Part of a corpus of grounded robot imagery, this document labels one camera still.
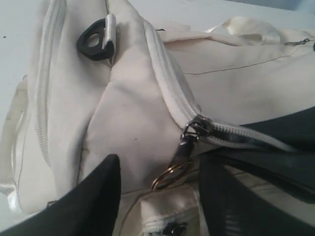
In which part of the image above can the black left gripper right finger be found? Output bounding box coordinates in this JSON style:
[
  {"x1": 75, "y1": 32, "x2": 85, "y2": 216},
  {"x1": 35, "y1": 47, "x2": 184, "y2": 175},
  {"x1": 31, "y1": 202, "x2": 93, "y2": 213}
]
[{"x1": 199, "y1": 159, "x2": 315, "y2": 236}]

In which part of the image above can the metal zipper pull ring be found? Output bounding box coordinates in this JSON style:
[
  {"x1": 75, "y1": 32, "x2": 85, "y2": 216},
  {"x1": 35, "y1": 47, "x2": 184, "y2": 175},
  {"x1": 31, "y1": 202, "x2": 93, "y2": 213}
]
[{"x1": 151, "y1": 115, "x2": 212, "y2": 191}]

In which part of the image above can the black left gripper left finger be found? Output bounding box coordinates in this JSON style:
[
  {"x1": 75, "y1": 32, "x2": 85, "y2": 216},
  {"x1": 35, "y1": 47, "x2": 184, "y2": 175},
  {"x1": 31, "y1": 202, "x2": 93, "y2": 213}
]
[{"x1": 1, "y1": 154, "x2": 121, "y2": 236}]

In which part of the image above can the cream duffel bag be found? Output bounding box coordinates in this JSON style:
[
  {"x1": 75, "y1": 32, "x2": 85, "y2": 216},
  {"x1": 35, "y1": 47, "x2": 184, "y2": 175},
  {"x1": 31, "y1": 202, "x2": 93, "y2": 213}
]
[{"x1": 0, "y1": 0, "x2": 315, "y2": 236}]

